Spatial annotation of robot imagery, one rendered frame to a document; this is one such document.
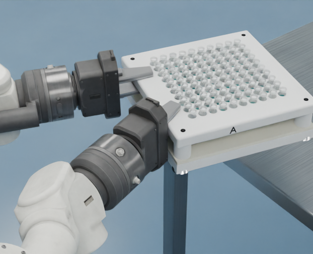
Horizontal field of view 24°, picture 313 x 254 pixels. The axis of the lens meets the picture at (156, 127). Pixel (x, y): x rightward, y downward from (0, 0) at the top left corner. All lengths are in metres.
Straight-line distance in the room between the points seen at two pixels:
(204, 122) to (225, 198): 1.41
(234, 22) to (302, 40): 1.80
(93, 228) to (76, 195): 0.05
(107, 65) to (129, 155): 0.20
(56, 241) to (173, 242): 0.89
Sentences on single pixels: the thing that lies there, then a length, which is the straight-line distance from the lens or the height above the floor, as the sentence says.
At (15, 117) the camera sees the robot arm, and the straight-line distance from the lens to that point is 1.14.
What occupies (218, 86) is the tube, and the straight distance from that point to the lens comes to 1.18.
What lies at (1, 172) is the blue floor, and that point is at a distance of 2.66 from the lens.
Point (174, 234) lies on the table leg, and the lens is 1.72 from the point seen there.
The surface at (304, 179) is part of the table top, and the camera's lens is 1.32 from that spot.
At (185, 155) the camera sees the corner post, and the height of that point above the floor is 1.00.
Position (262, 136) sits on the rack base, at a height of 1.00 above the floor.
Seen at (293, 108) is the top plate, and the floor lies 1.04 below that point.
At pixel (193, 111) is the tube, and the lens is 1.13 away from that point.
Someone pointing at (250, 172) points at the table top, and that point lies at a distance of 1.33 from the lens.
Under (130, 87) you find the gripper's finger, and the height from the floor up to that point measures 1.02.
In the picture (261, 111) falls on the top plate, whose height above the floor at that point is 1.04.
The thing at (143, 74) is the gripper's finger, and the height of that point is 1.05.
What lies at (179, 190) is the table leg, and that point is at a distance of 1.63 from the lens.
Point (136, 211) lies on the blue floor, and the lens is 2.46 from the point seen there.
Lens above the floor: 1.72
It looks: 38 degrees down
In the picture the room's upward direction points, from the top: straight up
